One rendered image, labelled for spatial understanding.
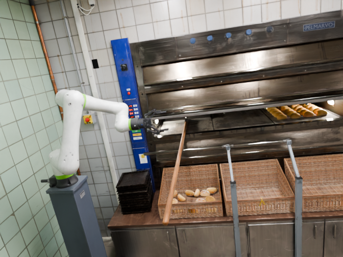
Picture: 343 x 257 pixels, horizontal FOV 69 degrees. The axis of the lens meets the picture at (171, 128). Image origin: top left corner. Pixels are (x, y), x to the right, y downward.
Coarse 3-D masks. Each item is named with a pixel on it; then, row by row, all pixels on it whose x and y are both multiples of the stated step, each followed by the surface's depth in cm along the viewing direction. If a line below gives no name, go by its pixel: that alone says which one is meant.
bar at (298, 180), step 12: (228, 144) 207; (240, 144) 203; (252, 144) 202; (264, 144) 201; (288, 144) 198; (228, 156) 202; (300, 180) 182; (300, 192) 185; (300, 204) 188; (300, 216) 191; (300, 228) 195; (300, 240) 198; (240, 252) 208; (300, 252) 201
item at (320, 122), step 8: (312, 120) 232; (320, 120) 229; (328, 120) 226; (336, 120) 225; (232, 128) 242; (240, 128) 239; (248, 128) 236; (256, 128) 235; (264, 128) 235; (272, 128) 234; (280, 128) 233; (160, 136) 251; (168, 136) 247; (176, 136) 246; (192, 136) 245; (200, 136) 244
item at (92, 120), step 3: (84, 114) 245; (87, 114) 243; (90, 114) 242; (93, 114) 246; (84, 117) 243; (87, 117) 243; (90, 117) 242; (93, 117) 245; (84, 120) 244; (90, 120) 243; (93, 120) 245; (84, 123) 246; (87, 123) 245; (90, 123) 245; (93, 123) 245
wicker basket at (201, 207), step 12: (168, 168) 254; (180, 168) 253; (204, 168) 249; (216, 168) 242; (168, 180) 255; (180, 180) 253; (192, 180) 251; (204, 180) 249; (216, 180) 248; (168, 192) 255; (180, 192) 254; (216, 192) 245; (180, 204) 212; (192, 204) 211; (204, 204) 210; (216, 204) 208; (180, 216) 215; (192, 216) 214; (204, 216) 213; (216, 216) 211
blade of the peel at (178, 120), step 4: (188, 116) 310; (192, 116) 307; (196, 116) 305; (200, 116) 302; (204, 116) 300; (208, 116) 297; (164, 120) 301; (168, 120) 305; (172, 120) 303; (176, 120) 300; (180, 120) 289; (184, 120) 289; (188, 120) 288; (192, 120) 288; (196, 120) 287
